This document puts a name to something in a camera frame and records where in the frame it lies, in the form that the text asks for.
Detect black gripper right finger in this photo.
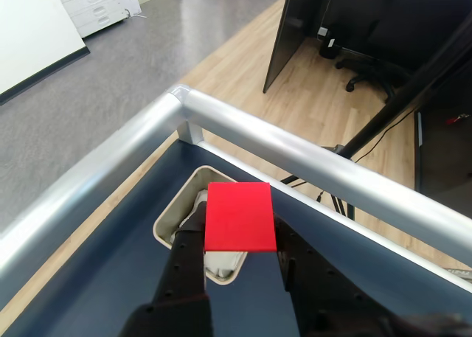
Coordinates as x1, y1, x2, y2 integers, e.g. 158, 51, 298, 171
273, 213, 396, 337

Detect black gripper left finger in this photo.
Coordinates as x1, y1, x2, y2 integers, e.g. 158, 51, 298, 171
117, 202, 215, 337

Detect red cube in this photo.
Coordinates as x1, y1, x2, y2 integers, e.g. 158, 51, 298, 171
204, 181, 278, 252

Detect beige rounded box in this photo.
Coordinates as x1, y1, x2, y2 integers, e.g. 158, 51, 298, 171
153, 165, 249, 287

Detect dark blue table mat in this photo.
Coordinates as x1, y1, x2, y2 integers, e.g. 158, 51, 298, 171
7, 139, 472, 337

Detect black cabinet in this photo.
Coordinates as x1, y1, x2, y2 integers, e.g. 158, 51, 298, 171
412, 56, 472, 201

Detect black waste bin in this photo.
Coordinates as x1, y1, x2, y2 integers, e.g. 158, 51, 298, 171
319, 27, 342, 60

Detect black desk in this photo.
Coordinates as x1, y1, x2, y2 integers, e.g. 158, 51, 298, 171
262, 0, 472, 94

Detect white drawer cabinet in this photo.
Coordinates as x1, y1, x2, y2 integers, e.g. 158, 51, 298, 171
51, 0, 125, 39

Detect silver metal rail frame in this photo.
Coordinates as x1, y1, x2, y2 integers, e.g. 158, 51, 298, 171
0, 84, 472, 285

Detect black floor cable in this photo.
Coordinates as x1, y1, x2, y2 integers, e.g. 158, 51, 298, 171
353, 111, 414, 161

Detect black camera tripod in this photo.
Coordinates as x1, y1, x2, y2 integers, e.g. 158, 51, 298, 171
280, 8, 472, 220

